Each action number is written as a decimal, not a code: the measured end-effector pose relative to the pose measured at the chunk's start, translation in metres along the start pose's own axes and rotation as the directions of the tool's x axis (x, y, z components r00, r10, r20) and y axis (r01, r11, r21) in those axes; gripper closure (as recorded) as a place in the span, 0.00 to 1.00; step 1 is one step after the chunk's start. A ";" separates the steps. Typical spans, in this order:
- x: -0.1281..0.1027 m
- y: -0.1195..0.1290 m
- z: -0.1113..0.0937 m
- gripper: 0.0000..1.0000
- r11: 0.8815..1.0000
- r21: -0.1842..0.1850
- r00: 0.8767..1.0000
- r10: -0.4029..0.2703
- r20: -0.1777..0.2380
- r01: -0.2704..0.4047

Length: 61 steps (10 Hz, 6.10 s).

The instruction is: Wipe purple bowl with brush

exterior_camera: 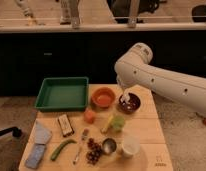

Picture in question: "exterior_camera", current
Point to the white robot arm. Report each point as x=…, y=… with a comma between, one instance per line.
x=133, y=68

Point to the orange bowl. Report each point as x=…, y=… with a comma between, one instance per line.
x=103, y=97

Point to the purple bowl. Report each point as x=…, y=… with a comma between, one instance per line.
x=131, y=106

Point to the yellow banana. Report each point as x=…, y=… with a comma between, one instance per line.
x=107, y=124

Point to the orange fruit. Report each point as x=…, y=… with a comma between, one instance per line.
x=89, y=116

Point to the green plastic cup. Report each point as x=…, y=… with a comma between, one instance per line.
x=117, y=123

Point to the green plastic tray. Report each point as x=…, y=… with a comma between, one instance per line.
x=63, y=94

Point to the metal fork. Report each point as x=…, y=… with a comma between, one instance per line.
x=82, y=140

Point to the black chocolate bar box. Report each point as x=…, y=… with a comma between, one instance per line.
x=65, y=125

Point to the small metal cup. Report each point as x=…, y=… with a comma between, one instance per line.
x=109, y=146

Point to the bunch of dark grapes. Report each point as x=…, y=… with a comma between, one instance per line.
x=94, y=153

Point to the white cup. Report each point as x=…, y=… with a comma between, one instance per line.
x=130, y=146

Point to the green cucumber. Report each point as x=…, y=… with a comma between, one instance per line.
x=60, y=147

